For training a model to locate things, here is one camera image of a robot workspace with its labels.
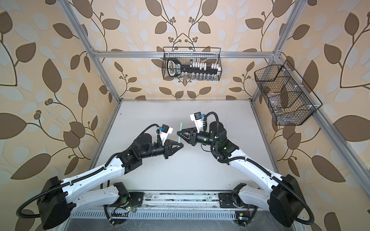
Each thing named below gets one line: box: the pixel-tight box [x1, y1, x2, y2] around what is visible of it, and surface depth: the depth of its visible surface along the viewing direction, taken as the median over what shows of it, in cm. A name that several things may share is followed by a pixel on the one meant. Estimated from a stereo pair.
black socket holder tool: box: [167, 57, 222, 77], surface depth 84 cm
